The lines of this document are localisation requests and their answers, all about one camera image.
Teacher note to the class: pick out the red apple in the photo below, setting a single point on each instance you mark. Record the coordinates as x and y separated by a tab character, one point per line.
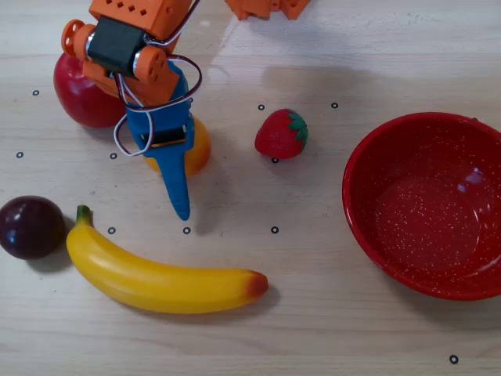
78	102

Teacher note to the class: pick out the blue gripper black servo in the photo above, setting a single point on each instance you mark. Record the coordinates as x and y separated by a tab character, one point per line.
169	138

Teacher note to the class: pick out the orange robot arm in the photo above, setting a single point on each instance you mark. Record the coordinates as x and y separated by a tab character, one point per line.
129	8

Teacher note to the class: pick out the red speckled bowl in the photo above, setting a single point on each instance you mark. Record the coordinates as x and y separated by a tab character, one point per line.
426	211

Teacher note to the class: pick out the orange peach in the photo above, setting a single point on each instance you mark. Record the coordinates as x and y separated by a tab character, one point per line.
199	149

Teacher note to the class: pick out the red strawberry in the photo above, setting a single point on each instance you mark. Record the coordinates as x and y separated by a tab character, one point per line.
278	135

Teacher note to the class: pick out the yellow banana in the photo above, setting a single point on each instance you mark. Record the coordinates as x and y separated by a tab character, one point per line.
156	282

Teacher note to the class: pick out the dark purple plum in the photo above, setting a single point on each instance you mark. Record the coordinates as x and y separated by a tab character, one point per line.
31	227

